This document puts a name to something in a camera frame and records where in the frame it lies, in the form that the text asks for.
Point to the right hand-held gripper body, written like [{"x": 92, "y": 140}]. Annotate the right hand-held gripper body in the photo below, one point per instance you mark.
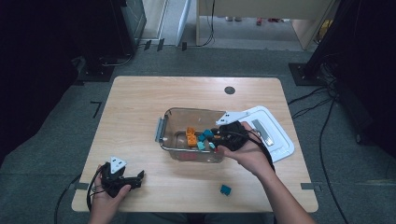
[{"x": 233, "y": 137}]

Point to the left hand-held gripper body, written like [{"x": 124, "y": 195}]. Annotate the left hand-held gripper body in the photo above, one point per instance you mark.
[{"x": 113, "y": 177}]

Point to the clear plastic container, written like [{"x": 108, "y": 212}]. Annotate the clear plastic container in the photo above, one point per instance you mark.
[{"x": 186, "y": 119}]

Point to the white plastic container lid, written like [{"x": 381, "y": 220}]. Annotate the white plastic container lid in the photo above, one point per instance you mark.
[{"x": 280, "y": 146}]

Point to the person's right hand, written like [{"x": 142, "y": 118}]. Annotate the person's right hand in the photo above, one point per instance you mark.
[{"x": 252, "y": 155}]

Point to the person's left hand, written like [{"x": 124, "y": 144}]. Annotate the person's left hand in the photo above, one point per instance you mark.
[{"x": 104, "y": 203}]

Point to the grey tape strip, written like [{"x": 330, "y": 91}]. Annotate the grey tape strip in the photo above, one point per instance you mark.
[
  {"x": 79, "y": 186},
  {"x": 310, "y": 186}
]

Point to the round dark table grommet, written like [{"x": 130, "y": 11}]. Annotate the round dark table grommet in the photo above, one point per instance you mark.
[{"x": 229, "y": 90}]

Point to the black stand base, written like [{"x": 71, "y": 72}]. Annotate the black stand base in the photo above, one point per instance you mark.
[
  {"x": 96, "y": 73},
  {"x": 303, "y": 76}
]

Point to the white panel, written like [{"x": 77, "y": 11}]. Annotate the white panel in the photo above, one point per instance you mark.
[{"x": 183, "y": 21}]

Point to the wooden desk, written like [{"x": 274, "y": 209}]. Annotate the wooden desk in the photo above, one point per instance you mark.
[{"x": 264, "y": 7}]

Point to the black curtain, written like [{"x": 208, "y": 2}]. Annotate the black curtain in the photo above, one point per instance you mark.
[
  {"x": 37, "y": 62},
  {"x": 367, "y": 62}
]

